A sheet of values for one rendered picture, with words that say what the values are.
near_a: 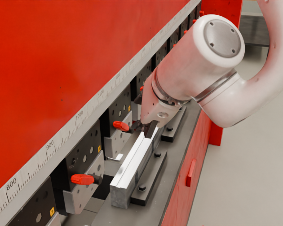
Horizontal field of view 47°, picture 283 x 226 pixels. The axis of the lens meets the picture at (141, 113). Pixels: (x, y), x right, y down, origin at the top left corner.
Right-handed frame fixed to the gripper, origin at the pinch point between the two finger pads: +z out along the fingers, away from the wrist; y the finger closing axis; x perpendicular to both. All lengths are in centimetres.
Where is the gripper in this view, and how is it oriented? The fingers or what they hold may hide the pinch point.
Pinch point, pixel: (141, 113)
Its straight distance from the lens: 71.9
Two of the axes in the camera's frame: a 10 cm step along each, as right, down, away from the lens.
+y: 0.9, -9.2, 3.8
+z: -3.5, 3.3, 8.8
